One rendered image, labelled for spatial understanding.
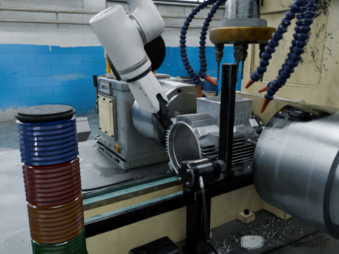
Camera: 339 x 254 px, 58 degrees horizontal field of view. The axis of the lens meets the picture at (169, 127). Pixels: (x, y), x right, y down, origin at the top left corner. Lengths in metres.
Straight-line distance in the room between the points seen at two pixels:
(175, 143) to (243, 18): 0.39
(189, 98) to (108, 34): 0.44
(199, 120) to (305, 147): 0.29
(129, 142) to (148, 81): 0.52
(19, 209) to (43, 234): 0.71
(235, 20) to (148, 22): 0.24
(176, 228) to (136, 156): 0.52
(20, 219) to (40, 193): 0.67
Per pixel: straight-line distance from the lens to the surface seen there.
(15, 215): 1.04
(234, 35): 0.81
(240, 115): 0.85
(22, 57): 6.20
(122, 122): 1.21
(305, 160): 0.60
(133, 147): 1.24
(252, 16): 0.87
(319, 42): 0.98
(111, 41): 0.72
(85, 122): 0.92
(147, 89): 0.74
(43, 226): 0.36
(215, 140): 0.76
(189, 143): 0.92
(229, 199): 0.89
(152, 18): 0.74
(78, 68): 6.28
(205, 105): 0.84
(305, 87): 0.99
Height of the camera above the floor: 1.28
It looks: 14 degrees down
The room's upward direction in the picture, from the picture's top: straight up
